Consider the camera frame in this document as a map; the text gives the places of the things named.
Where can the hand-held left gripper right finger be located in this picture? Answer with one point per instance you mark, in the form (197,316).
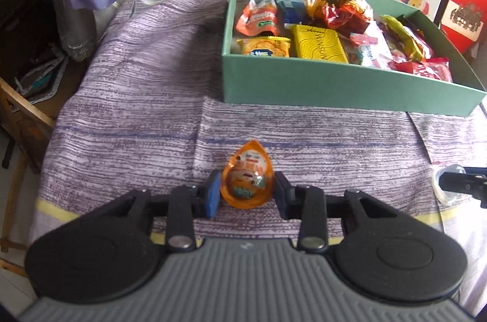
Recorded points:
(281,194)

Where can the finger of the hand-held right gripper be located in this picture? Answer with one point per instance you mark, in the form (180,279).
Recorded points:
(466,183)

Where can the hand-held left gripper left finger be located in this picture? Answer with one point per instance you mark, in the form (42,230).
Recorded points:
(213,194)

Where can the translucent jelly cup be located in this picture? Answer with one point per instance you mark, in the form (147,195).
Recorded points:
(443,194)

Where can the small yellow candy packet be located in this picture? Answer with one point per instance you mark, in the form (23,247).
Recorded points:
(247,177)

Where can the green cardboard box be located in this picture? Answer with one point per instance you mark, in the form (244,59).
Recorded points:
(304,86)

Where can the large red snack packet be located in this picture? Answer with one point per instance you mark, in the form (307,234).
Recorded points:
(430,70)

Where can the yellow cracker packet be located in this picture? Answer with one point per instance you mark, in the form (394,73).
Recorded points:
(266,47)

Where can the yellow wavy-line packet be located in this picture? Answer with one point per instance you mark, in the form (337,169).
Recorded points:
(319,44)

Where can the pink blue cartoon packet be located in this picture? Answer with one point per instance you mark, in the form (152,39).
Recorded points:
(374,57)

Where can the long yellow-green snack packet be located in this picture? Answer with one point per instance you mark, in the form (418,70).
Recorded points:
(405,34)

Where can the pink candy packet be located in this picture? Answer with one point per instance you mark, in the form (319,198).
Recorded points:
(363,39)

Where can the orange white sachet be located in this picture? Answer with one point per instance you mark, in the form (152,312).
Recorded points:
(260,19)

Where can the blue white snack packet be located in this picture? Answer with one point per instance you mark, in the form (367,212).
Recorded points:
(291,11)

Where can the small red snack packet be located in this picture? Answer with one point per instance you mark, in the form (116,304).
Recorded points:
(342,21)

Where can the orange yellow noodle snack packet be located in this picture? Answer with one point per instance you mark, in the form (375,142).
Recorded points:
(315,6)

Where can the orange packet with silver seal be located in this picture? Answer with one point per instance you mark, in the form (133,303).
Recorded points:
(350,0)

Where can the red paper box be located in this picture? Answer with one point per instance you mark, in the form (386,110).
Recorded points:
(468,2)

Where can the wooden chair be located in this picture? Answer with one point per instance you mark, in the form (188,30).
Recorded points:
(23,116)

